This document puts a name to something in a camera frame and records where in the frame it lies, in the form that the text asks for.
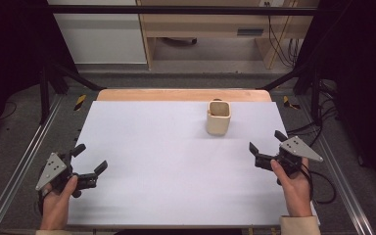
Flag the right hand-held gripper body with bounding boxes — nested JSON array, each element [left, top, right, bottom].
[[254, 135, 325, 176]]

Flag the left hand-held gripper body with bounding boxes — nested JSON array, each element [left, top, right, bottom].
[[34, 151, 99, 199]]

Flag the cream square ceramic cup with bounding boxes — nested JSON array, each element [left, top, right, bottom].
[[207, 99, 232, 137]]

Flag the person's left hand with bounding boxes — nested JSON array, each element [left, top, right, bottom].
[[39, 175, 79, 231]]

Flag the person's right hand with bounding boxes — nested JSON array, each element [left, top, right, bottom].
[[269, 158, 313, 218]]

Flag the yellow black tape marker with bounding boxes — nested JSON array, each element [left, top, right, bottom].
[[282, 95, 302, 111], [73, 94, 88, 112]]

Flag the white table cover sheet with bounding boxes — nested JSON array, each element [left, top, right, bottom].
[[66, 100, 321, 227]]

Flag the light wooden table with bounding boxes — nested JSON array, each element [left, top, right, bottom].
[[96, 88, 272, 103]]

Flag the black curtain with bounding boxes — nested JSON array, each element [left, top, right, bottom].
[[0, 0, 79, 145], [295, 0, 376, 200]]

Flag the white cabinet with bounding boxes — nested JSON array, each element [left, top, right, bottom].
[[46, 0, 148, 66]]

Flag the light wooden desk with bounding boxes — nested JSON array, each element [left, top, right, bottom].
[[136, 0, 319, 71]]

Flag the aluminium floor rail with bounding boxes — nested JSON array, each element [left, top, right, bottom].
[[297, 94, 375, 235], [0, 93, 65, 235]]

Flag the black floor cables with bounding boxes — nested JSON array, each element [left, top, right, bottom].
[[286, 79, 339, 148]]

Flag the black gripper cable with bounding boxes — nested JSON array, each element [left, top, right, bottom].
[[301, 162, 338, 206]]

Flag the black metal frame stand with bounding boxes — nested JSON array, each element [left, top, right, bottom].
[[259, 60, 325, 125], [38, 60, 107, 125]]

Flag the thin black floor cable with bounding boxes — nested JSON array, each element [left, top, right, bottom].
[[0, 100, 18, 121]]

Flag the black hanging cables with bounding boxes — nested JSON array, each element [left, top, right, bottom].
[[263, 1, 302, 69]]

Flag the yellow cable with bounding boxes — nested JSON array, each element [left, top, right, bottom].
[[269, 0, 300, 68]]

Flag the dark desk drawer handle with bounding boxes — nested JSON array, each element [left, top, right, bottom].
[[236, 27, 265, 37]]

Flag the black horizontal frame bar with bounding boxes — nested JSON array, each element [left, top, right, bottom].
[[43, 4, 322, 17]]

